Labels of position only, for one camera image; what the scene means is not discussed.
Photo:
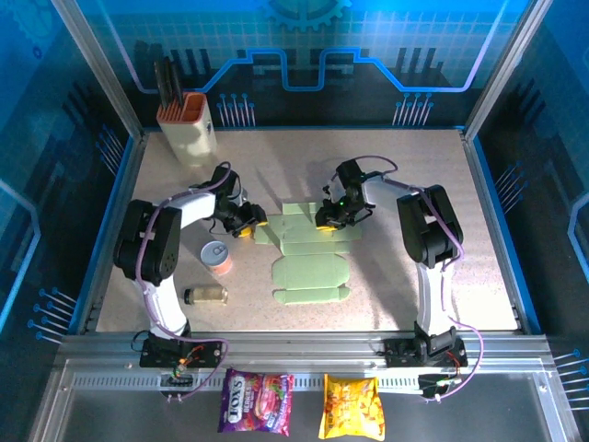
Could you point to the yellow snack bag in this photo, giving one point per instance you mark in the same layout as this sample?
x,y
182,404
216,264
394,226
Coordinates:
x,y
352,407

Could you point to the pink tin can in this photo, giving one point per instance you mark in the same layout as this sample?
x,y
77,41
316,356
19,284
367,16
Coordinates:
x,y
216,255

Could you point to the aluminium frame rail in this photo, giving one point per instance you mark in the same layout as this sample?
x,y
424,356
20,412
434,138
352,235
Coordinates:
x,y
299,345

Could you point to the glass spice jar black cap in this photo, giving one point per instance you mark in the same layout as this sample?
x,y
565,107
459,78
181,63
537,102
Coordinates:
x,y
207,295

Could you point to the small circuit board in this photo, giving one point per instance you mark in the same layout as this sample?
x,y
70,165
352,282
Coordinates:
x,y
180,375
435,384

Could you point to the beige knife block orange top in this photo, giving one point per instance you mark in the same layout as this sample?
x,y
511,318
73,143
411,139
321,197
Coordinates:
x,y
193,138

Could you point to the purple Fox's candy bag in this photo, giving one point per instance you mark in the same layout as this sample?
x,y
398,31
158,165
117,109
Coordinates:
x,y
255,403

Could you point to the green paper box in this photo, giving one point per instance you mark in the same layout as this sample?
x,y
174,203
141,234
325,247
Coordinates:
x,y
308,271

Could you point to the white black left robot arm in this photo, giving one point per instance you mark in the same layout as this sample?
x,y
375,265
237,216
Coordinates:
x,y
152,244

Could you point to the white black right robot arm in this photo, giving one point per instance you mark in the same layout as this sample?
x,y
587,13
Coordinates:
x,y
432,230

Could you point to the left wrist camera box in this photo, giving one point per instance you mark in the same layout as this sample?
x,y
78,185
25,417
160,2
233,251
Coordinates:
x,y
240,193

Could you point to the aluminium frame post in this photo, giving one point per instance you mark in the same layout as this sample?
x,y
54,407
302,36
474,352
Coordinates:
x,y
506,69
99,73

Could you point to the grey metal shelf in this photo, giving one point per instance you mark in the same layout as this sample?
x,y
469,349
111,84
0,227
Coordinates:
x,y
138,419

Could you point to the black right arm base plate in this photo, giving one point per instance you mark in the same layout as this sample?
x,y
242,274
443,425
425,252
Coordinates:
x,y
398,354

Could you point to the aluminium side rail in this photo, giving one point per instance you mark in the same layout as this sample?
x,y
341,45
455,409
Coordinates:
x,y
129,184
482,184

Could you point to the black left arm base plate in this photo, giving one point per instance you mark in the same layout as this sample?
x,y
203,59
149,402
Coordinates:
x,y
207,354

